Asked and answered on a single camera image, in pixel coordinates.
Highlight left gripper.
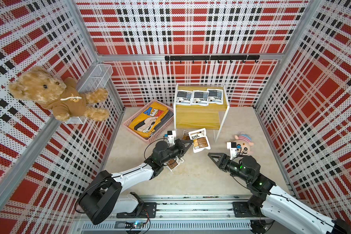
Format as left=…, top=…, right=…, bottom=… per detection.
left=160, top=138, right=193, bottom=164

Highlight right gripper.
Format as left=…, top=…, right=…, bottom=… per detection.
left=209, top=152, right=251, bottom=183

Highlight brown coffee bag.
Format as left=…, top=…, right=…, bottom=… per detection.
left=182, top=130, right=190, bottom=140
left=165, top=157, right=185, bottom=172
left=188, top=128, right=211, bottom=153

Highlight grey coffee bag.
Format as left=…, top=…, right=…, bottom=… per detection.
left=207, top=89, right=224, bottom=105
left=191, top=90, right=209, bottom=106
left=175, top=90, right=193, bottom=106

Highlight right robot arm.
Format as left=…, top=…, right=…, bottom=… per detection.
left=208, top=153, right=351, bottom=234

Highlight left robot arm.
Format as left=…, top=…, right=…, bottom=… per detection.
left=76, top=139, right=193, bottom=225

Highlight yellow two-tier shelf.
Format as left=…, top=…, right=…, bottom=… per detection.
left=173, top=84, right=230, bottom=142

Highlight plush doll head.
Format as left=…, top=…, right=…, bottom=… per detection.
left=235, top=134, right=254, bottom=156

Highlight pink plastic basket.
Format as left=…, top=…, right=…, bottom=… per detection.
left=123, top=99, right=174, bottom=144

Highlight yellow printed cloth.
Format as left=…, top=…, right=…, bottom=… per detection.
left=128, top=101, right=173, bottom=139

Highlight small circuit board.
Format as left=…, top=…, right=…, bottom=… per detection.
left=125, top=221, right=146, bottom=230

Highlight brown teddy bear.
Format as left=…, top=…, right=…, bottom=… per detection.
left=8, top=66, right=110, bottom=122

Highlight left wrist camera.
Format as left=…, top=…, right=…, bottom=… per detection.
left=164, top=130, right=176, bottom=146

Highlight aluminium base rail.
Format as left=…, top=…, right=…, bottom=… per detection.
left=73, top=194, right=314, bottom=232

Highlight black wall hook rail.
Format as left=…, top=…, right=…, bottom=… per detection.
left=164, top=55, right=260, bottom=62

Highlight white wire basket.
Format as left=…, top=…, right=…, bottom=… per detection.
left=77, top=64, right=114, bottom=108

